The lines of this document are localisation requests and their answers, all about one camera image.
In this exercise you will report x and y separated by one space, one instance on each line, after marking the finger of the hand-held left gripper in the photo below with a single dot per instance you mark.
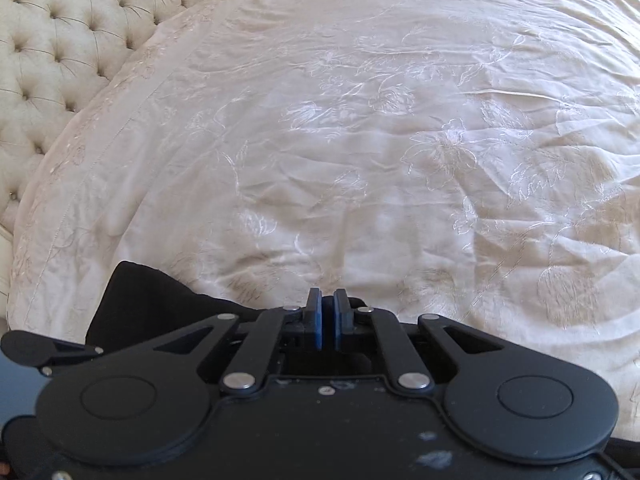
25 347

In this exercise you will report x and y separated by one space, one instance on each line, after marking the black pants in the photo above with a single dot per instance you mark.
145 300

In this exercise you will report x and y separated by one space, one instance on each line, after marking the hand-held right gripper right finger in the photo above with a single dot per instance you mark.
341 320

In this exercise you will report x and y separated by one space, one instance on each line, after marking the cream embroidered bedspread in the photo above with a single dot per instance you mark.
380 135

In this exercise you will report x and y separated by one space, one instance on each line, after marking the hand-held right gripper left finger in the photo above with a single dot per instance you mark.
313 320

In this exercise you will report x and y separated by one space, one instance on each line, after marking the beige tufted headboard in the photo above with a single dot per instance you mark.
65 45

